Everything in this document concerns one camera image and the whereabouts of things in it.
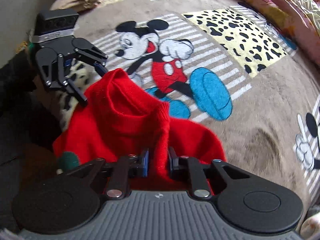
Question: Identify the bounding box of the red knit sweater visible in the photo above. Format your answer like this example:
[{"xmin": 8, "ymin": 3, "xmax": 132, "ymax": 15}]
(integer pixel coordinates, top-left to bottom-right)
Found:
[{"xmin": 53, "ymin": 69, "xmax": 226, "ymax": 191}]

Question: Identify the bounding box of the Mickey Mouse fleece blanket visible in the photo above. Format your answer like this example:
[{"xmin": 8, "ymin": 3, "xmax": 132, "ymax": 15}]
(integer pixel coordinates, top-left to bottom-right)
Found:
[{"xmin": 57, "ymin": 0, "xmax": 319, "ymax": 209}]

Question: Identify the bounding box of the floral quilted comforter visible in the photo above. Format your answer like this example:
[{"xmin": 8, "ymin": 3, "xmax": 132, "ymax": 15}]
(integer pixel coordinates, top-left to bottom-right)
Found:
[{"xmin": 242, "ymin": 0, "xmax": 319, "ymax": 65}]

